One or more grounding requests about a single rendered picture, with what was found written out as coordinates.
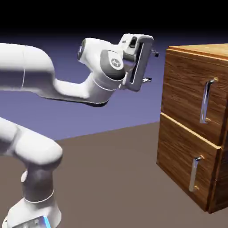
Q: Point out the wooden cabinet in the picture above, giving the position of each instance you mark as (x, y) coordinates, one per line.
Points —
(194, 124)

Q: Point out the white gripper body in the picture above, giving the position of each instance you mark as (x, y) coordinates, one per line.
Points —
(144, 58)

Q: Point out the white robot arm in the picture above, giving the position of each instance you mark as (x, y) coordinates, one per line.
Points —
(39, 71)

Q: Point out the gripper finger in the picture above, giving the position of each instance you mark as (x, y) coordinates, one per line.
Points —
(155, 53)
(147, 79)

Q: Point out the wooden cabinet door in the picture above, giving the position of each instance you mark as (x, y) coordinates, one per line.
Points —
(179, 156)
(185, 92)

